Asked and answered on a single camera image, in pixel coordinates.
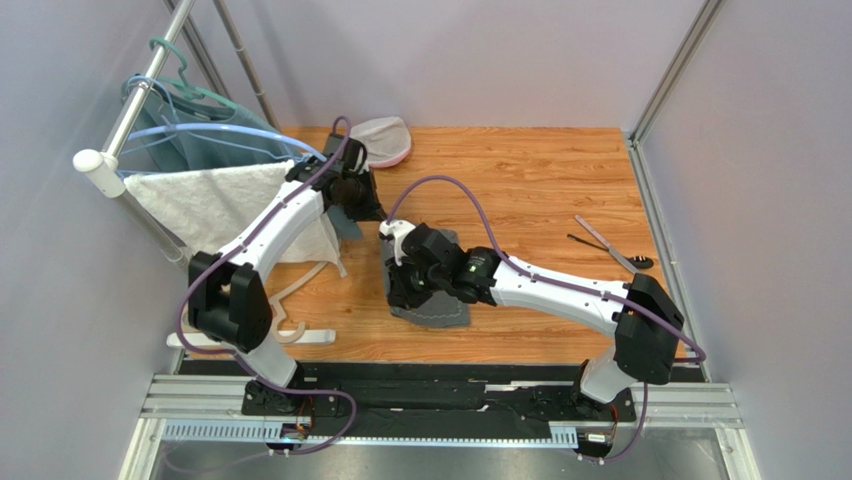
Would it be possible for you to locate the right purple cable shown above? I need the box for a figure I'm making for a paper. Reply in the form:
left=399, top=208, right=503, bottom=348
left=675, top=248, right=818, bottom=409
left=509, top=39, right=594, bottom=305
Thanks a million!
left=385, top=175, right=708, bottom=464

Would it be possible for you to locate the white mesh cap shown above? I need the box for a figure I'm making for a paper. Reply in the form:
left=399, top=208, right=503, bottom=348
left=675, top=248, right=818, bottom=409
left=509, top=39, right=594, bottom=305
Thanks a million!
left=351, top=116, right=413, bottom=169

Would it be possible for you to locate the white clothes rack base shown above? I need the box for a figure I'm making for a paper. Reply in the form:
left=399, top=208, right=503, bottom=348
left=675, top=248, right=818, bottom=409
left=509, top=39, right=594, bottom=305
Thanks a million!
left=185, top=329, right=337, bottom=350

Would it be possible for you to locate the aluminium frame rail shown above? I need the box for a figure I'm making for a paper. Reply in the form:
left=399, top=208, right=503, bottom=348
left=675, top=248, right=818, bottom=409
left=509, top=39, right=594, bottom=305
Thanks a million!
left=122, top=375, right=759, bottom=479

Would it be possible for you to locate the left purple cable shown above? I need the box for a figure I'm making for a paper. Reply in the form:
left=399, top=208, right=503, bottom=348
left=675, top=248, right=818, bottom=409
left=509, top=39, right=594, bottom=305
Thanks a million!
left=159, top=116, right=361, bottom=467

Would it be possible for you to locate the beige wooden hanger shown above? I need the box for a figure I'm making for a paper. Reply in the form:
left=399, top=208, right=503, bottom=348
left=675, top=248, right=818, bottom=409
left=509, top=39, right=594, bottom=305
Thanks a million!
left=179, top=260, right=331, bottom=346

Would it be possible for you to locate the light blue hanger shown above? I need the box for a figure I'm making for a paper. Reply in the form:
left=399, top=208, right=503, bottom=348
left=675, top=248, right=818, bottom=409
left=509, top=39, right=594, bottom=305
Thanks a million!
left=122, top=75, right=319, bottom=173

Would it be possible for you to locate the purple cable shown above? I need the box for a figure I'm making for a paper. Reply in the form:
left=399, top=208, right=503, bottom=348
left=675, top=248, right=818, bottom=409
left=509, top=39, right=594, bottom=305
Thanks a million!
left=385, top=175, right=708, bottom=464
left=159, top=116, right=361, bottom=467

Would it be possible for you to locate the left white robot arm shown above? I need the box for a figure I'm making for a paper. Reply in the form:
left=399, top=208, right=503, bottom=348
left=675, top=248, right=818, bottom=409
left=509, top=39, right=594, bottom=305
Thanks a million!
left=183, top=133, right=386, bottom=389

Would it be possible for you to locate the metal clothes rack pole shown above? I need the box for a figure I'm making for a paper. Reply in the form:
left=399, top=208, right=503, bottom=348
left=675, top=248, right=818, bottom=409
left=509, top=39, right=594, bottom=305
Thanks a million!
left=73, top=0, right=268, bottom=268

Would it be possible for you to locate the teal shirt on hanger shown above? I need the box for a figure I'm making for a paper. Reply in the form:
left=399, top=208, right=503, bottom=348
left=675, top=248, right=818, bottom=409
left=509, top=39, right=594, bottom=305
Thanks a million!
left=124, top=83, right=339, bottom=251

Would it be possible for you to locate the green hanger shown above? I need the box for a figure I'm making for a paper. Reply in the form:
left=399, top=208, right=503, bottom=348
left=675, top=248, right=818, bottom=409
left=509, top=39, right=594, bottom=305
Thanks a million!
left=149, top=37, right=238, bottom=110

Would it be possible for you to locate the white towel on hanger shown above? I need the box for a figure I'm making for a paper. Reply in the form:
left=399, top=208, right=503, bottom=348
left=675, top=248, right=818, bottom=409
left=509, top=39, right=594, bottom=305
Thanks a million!
left=123, top=159, right=349, bottom=278

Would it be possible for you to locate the black mounting rail plate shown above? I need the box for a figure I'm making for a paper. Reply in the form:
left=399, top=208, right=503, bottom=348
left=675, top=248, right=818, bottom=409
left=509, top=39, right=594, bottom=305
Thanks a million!
left=179, top=359, right=707, bottom=441

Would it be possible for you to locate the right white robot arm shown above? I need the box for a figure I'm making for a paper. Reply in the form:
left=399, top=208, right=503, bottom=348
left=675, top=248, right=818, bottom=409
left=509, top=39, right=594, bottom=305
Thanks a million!
left=379, top=220, right=684, bottom=404

